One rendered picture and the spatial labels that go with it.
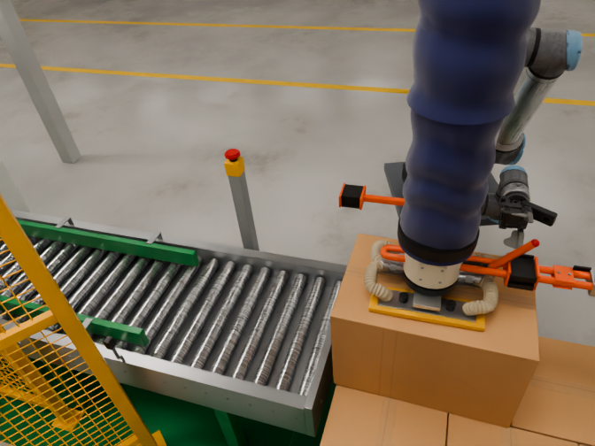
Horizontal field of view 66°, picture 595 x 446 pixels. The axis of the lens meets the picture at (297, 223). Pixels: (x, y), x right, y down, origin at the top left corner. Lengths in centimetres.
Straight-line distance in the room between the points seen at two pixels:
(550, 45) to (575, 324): 166
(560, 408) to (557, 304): 113
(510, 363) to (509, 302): 20
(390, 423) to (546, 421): 52
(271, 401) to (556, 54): 145
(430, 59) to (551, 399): 130
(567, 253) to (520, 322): 177
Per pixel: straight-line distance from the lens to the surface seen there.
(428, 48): 104
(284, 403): 172
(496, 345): 147
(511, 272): 146
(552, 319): 287
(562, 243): 333
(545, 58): 167
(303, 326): 194
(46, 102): 438
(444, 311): 148
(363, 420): 174
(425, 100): 108
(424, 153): 114
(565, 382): 197
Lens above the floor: 211
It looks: 41 degrees down
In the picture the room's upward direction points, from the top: 6 degrees counter-clockwise
